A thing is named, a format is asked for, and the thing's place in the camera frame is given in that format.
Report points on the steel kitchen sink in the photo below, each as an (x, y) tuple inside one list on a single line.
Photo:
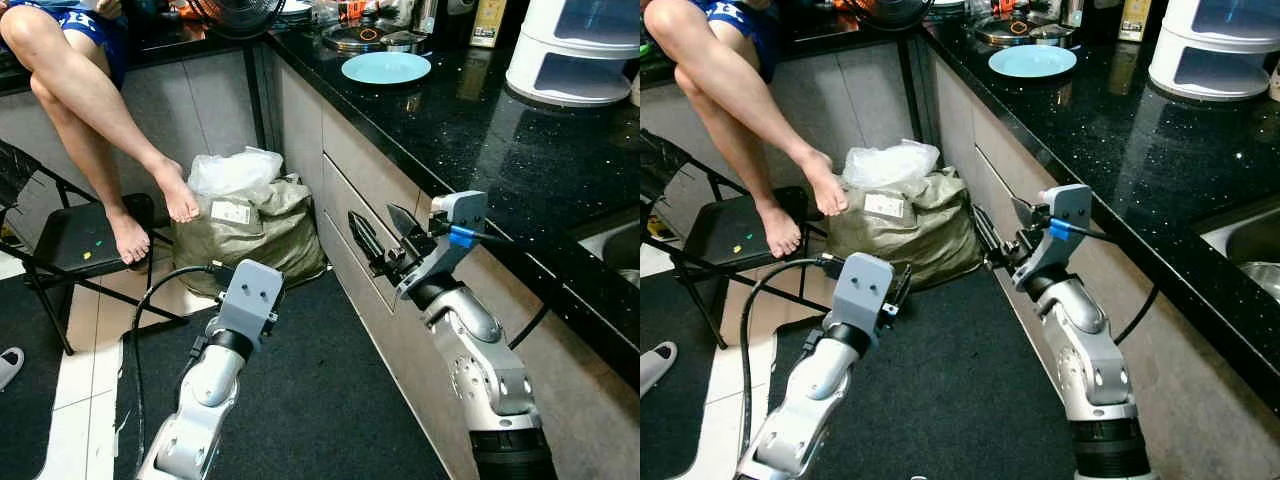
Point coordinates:
[(620, 245), (1255, 245)]

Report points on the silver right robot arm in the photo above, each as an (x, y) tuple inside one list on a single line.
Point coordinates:
[(480, 350), (1085, 350)]

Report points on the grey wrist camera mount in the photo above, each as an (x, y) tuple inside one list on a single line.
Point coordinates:
[(250, 300), (455, 215), (860, 290), (1070, 205)]

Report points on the dark floor mat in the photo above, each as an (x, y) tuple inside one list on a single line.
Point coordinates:
[(320, 400), (960, 400)]

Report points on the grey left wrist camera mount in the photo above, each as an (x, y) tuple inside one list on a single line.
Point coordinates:
[(860, 290), (250, 300)]

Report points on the light blue plate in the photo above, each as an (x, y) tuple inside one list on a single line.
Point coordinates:
[(386, 68), (1032, 61)]

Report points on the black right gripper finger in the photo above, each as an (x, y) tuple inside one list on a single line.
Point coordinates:
[(365, 238), (1028, 217), (988, 232), (408, 226)]

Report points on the pan with glass lid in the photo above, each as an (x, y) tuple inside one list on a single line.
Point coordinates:
[(360, 38), (1010, 30)]

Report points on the white plastic bag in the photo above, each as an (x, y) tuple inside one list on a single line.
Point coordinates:
[(890, 163), (235, 170)]

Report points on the black electric fan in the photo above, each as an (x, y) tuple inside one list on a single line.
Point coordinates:
[(890, 10), (240, 15)]

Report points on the yellow carton box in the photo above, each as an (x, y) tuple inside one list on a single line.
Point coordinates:
[(488, 25), (1135, 20)]

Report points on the white tiered storage rack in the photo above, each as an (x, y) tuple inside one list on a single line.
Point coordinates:
[(560, 80), (1200, 80)]

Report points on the steel cup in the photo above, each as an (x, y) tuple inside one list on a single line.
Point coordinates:
[(1072, 12), (425, 15)]

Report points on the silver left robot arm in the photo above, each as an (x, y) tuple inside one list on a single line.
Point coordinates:
[(205, 385), (815, 385)]

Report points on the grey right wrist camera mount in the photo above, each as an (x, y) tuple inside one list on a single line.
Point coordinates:
[(455, 215), (1070, 205)]

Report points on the black folding chair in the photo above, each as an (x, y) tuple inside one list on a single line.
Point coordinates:
[(735, 235), (85, 240)]

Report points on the white slipper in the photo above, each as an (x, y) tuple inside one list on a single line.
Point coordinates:
[(657, 365), (10, 365)]

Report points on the green woven sack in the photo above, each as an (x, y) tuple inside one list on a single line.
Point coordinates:
[(270, 240), (920, 240)]

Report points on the seated person in blue shorts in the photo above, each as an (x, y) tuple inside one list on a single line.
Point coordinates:
[(720, 60), (70, 70)]

